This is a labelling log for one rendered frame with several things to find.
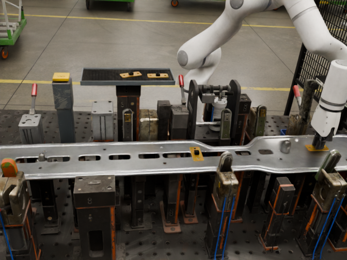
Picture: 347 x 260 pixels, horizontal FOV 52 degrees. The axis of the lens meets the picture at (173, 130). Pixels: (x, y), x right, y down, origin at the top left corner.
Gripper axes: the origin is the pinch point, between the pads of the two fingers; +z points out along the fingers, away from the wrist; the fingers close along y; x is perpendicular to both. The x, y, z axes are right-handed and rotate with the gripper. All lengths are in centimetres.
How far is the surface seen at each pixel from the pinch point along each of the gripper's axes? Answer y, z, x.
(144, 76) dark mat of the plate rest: -33, -13, -63
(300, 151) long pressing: 0.6, 3.3, -6.9
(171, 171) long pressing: 9, 3, -57
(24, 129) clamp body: -12, -2, -107
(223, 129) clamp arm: -12.1, 0.5, -33.6
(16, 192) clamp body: 23, -3, -102
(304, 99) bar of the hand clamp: -14.2, -11.0, -1.9
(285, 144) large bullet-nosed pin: 0.9, -0.2, -13.9
